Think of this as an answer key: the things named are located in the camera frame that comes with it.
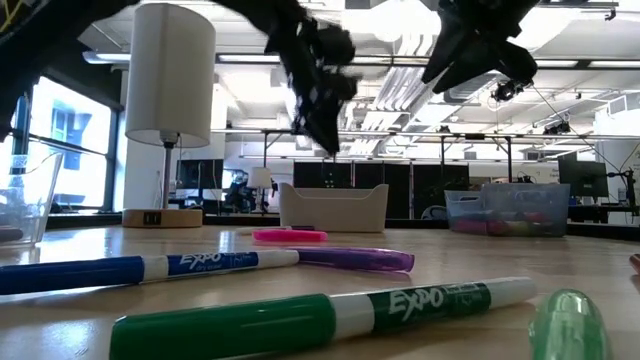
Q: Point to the black metal rack frame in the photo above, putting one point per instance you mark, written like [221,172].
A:
[475,136]

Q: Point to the dark background robot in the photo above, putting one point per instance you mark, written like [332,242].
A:
[237,192]

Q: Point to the brown EXPO marker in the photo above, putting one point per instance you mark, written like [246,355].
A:
[636,262]

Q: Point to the small white background lamp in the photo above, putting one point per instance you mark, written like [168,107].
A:
[260,177]

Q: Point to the green translucent highlighter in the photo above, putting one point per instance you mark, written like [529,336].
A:
[570,330]

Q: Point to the black table frame rail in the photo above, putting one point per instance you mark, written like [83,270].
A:
[240,220]

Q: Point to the purple translucent highlighter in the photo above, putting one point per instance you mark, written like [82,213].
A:
[360,259]

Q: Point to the black hanging camera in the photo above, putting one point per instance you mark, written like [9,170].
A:
[557,128]
[507,92]

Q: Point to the slim pink highlighter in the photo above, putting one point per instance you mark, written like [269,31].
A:
[290,235]

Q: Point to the white shade table lamp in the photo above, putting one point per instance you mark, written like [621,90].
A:
[170,75]

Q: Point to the clear plastic container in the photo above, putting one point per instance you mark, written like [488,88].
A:
[25,200]

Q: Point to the green EXPO marker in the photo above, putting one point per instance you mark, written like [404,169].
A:
[250,327]

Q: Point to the black partition wall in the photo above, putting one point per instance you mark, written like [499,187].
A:
[440,190]

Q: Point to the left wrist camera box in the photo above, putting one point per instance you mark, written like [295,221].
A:
[337,47]

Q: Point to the blue EXPO marker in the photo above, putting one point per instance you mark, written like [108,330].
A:
[100,272]

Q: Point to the cream plastic bin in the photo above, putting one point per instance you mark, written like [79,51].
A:
[332,207]

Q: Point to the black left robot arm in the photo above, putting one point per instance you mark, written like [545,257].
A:
[50,40]

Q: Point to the black overhead light bar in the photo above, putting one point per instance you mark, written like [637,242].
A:
[240,58]

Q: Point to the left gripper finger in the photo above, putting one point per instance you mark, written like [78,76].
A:
[325,127]

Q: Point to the clear blue plastic bin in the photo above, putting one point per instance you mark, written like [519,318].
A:
[525,197]

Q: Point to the black tripod stand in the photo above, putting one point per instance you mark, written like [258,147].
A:
[629,192]

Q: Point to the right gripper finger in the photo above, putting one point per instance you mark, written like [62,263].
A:
[447,55]
[495,57]

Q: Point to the black computer monitor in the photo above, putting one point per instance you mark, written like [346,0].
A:
[200,174]
[582,177]

